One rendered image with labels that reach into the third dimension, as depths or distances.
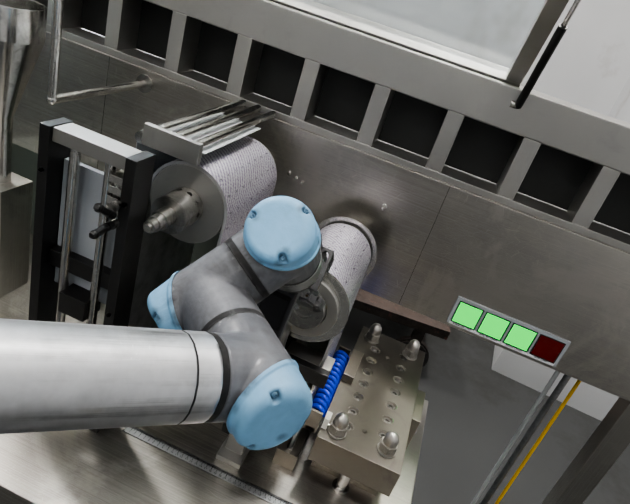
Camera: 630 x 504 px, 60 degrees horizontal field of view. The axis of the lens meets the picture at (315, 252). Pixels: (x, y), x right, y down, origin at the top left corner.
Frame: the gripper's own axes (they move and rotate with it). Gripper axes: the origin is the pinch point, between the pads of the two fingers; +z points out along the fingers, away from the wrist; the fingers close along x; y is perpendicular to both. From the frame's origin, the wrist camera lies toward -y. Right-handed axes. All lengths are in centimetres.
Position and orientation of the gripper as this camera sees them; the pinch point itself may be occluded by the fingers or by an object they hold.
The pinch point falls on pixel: (296, 304)
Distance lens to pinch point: 87.5
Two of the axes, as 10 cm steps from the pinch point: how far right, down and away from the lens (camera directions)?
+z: 0.4, 2.6, 9.7
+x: -9.2, -3.8, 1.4
